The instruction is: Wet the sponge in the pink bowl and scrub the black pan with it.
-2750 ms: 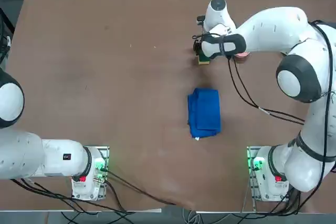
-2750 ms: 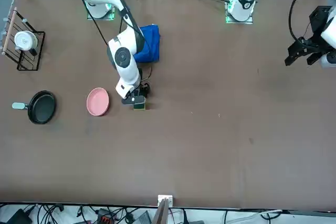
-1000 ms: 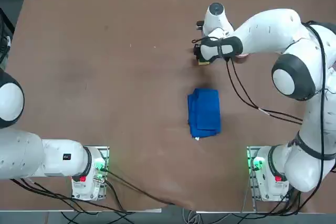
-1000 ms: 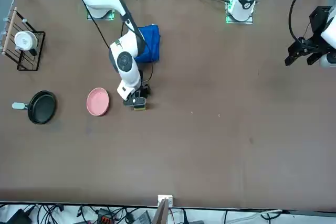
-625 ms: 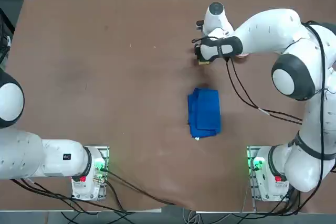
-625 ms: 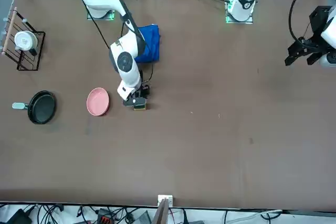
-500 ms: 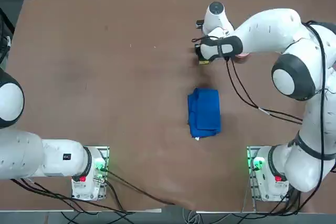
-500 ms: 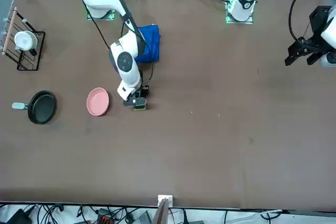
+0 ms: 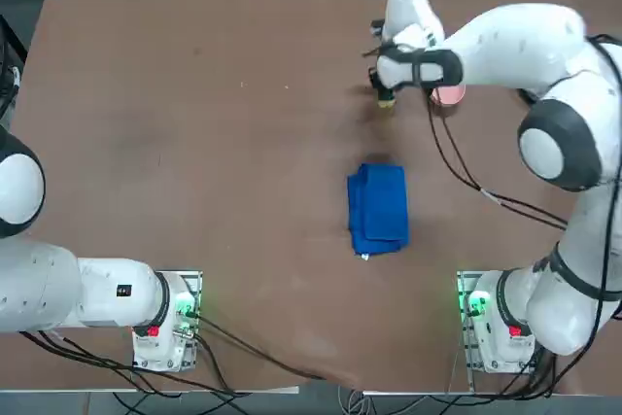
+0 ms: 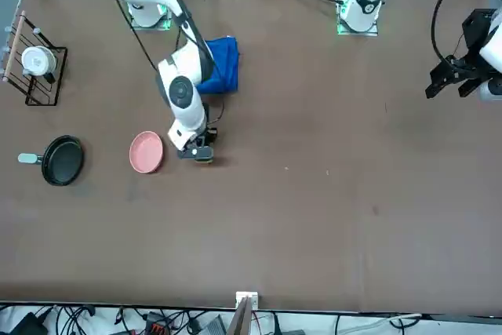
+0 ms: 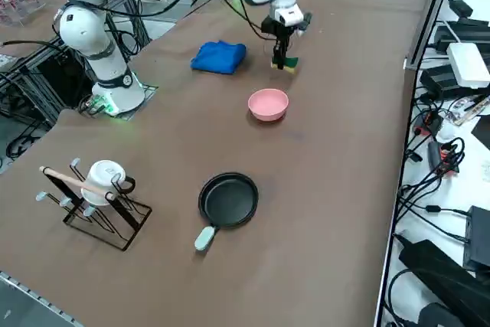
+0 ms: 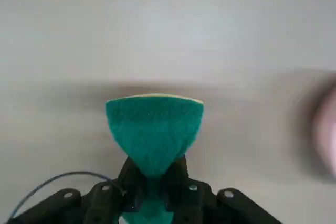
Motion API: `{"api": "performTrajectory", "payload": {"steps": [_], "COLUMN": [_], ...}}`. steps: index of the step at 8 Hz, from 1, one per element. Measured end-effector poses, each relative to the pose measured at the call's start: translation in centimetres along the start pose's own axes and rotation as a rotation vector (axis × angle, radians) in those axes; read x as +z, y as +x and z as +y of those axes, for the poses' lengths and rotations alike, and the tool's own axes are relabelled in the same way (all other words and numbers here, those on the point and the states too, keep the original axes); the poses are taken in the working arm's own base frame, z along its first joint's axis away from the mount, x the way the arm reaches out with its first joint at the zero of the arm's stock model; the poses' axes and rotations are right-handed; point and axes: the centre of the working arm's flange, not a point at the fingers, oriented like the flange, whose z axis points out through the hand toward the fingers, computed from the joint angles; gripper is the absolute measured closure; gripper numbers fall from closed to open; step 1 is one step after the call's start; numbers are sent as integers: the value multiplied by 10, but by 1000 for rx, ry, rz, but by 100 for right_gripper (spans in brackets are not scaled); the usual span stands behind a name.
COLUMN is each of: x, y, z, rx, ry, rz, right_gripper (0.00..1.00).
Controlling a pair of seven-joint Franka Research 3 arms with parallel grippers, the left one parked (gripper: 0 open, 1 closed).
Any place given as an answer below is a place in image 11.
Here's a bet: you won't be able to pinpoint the aluminium camera post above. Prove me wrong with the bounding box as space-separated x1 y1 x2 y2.
403 0 460 72

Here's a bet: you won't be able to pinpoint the pink bowl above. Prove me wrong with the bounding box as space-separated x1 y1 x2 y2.
247 88 290 124

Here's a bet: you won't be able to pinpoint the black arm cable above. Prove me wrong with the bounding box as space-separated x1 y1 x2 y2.
197 0 276 41

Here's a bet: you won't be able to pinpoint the flat black box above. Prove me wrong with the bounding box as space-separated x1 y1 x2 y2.
434 18 490 51

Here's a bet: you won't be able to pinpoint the black pan pale handle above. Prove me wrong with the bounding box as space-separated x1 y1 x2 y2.
194 172 260 253

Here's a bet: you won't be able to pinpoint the black electronics box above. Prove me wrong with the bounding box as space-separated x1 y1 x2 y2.
462 205 490 271

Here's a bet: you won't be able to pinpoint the black wire cup rack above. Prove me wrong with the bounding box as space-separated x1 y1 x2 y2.
35 157 153 253

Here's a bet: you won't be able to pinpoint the folded blue cloth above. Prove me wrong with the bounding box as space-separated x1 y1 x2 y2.
190 40 247 75

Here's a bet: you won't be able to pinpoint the white mug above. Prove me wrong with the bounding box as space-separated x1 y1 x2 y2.
80 159 137 208

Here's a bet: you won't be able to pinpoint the small black power adapter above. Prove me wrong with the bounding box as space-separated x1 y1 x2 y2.
446 0 474 18

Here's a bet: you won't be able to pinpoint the orange black power plug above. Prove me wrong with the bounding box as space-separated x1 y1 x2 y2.
415 110 445 139

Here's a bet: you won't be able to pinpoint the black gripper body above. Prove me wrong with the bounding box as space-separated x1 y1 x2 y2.
261 12 307 40

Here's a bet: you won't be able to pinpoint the green yellow sponge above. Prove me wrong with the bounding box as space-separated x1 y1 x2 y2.
269 54 300 76

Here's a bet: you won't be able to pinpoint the black adapter red wires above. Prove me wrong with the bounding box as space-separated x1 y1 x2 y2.
426 139 466 177

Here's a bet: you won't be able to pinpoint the aluminium edge strip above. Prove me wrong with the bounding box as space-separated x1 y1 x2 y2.
0 270 83 327

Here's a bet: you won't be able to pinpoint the black equipment frame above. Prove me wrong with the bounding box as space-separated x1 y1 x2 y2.
0 39 96 132

